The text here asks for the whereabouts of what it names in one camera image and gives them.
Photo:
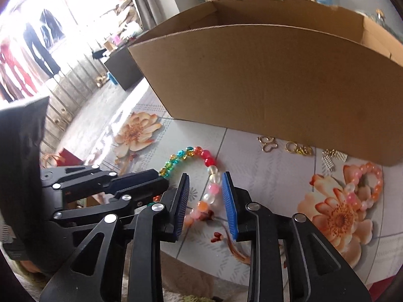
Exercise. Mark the hanging dark trousers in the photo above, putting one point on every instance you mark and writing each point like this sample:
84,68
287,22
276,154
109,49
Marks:
41,50

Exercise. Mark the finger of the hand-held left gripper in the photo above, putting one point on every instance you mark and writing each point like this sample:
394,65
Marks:
138,181
126,204

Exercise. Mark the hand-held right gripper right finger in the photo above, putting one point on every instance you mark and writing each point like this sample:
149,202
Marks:
228,209

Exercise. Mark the gold curved clasp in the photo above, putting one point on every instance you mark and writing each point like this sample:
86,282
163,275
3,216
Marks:
269,147

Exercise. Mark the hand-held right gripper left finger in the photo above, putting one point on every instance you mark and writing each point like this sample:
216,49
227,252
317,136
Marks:
181,209

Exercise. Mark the grey curtain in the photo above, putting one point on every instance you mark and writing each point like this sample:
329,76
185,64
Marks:
141,0

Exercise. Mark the hanging dark jacket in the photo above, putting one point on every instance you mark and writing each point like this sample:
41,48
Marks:
50,22

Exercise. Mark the dark cabinet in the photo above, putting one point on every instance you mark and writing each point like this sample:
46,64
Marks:
122,69

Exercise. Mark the grey panel railing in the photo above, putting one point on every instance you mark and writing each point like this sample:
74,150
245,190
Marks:
72,91

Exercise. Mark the pile of cardboard scraps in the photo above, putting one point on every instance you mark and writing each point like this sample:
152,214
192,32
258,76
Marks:
127,15

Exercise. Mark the tan shoes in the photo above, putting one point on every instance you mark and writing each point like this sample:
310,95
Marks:
99,81

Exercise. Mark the hanging red garment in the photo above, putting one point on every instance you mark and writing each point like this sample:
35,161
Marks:
12,66

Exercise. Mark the small blue bin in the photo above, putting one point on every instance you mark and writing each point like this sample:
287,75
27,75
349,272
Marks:
112,78

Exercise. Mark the floral tablecloth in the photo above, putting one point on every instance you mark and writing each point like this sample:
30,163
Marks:
252,170

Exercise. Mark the red paper bag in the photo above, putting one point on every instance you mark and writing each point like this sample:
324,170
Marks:
67,158

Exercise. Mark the brown cardboard box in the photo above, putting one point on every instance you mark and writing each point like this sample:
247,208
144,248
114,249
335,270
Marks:
252,78

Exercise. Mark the small silver spring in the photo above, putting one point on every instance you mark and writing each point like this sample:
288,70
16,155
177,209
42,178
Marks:
327,161
339,156

